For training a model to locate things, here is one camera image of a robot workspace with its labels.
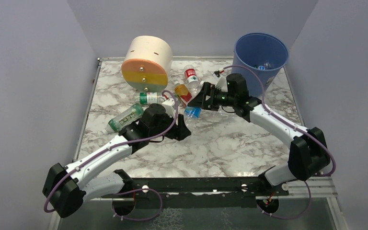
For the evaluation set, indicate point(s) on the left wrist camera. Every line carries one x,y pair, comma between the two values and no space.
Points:
170,107

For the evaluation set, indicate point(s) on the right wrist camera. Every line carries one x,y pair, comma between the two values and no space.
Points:
221,79

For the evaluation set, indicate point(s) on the blue plastic bin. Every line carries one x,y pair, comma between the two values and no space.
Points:
255,49

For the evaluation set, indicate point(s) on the green label tea bottle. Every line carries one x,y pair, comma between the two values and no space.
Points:
125,118

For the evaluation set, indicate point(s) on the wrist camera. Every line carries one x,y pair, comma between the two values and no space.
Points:
221,79
170,107

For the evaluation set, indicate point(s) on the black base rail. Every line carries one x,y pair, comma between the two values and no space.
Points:
196,192

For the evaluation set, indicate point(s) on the green cap clear bottle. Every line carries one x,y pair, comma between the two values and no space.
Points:
147,98

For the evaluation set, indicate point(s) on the beige round drum box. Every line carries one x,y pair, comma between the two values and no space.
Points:
147,64

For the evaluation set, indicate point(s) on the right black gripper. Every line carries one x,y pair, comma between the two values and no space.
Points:
209,97

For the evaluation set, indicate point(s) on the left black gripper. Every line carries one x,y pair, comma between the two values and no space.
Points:
178,128

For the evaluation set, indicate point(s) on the red yellow label juice bottle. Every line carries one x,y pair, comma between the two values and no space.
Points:
182,93

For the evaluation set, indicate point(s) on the blue label clear bottle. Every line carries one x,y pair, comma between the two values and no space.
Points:
198,113

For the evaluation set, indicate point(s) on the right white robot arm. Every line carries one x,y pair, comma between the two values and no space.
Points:
307,154

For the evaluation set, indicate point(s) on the red label clear bottle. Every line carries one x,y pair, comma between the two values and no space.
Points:
192,80

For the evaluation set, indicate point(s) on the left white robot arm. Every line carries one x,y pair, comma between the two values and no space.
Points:
67,187

